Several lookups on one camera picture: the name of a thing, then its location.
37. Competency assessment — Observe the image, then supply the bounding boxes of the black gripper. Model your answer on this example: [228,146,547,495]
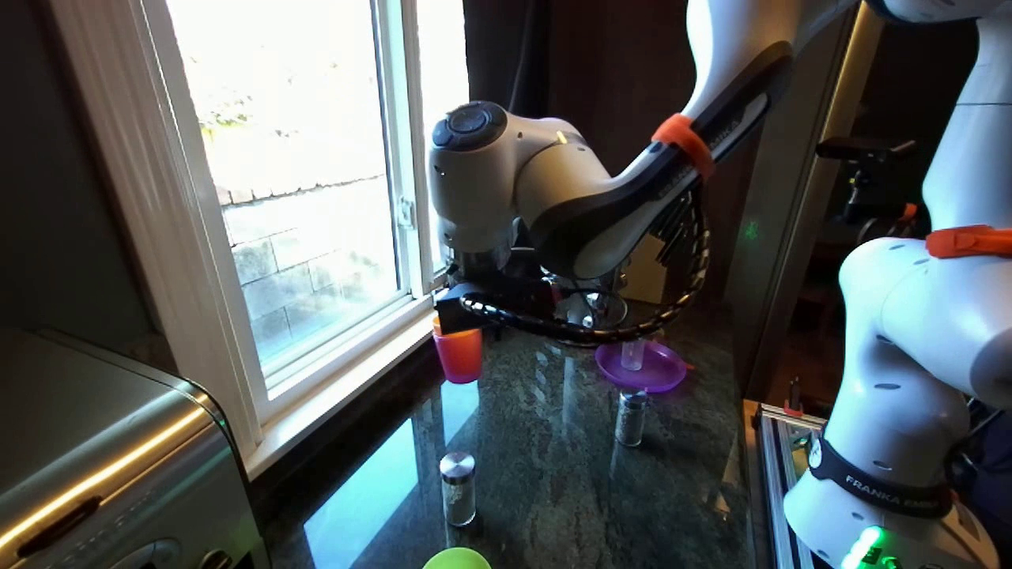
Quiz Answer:
[433,251,564,342]

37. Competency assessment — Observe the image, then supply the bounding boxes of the purple cup with orange base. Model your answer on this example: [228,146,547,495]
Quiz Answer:
[431,323,487,386]

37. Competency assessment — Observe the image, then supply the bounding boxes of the spice jar inside bowl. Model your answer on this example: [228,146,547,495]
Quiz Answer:
[616,337,651,379]

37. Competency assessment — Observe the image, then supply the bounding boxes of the purple plastic bowl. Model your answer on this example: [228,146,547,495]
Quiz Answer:
[593,337,694,399]

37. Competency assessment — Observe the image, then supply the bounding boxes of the silver lid spice jar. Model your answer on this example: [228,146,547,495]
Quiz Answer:
[437,449,480,532]

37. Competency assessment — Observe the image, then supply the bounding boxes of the green round object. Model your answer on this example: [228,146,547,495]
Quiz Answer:
[420,543,496,569]

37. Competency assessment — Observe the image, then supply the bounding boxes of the silver toaster appliance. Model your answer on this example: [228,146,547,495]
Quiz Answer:
[0,323,273,569]

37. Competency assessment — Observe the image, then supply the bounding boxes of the black braided cable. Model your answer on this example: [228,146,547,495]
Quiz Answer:
[452,187,715,346]

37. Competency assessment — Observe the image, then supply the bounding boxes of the white window frame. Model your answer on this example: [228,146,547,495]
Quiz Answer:
[44,0,470,484]

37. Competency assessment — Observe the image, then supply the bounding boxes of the aluminium frame rail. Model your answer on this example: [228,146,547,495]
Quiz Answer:
[756,400,830,569]

